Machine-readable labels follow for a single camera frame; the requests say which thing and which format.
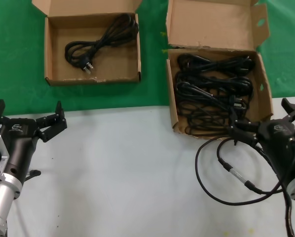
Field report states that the cardboard box with torn lid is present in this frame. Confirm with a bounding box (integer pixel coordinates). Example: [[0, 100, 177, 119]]
[[165, 0, 275, 140]]

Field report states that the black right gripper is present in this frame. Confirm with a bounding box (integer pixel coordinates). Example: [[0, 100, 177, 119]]
[[227, 98, 295, 188]]

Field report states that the green table cloth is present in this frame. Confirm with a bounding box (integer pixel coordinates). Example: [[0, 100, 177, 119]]
[[0, 0, 295, 117]]

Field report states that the black power cable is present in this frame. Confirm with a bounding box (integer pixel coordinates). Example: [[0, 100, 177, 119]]
[[64, 13, 140, 75], [178, 53, 257, 75], [175, 73, 254, 99], [184, 95, 252, 137]]

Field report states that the cardboard box with intact lid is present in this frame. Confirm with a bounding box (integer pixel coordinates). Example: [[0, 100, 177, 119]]
[[31, 0, 143, 86]]

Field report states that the small black clamp knob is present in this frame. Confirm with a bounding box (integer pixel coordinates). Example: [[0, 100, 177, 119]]
[[24, 169, 41, 184]]

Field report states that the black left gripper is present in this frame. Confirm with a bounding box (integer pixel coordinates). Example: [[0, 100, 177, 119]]
[[0, 99, 69, 184]]

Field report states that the black cable with silver connector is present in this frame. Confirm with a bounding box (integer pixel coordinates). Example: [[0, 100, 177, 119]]
[[194, 137, 290, 205]]

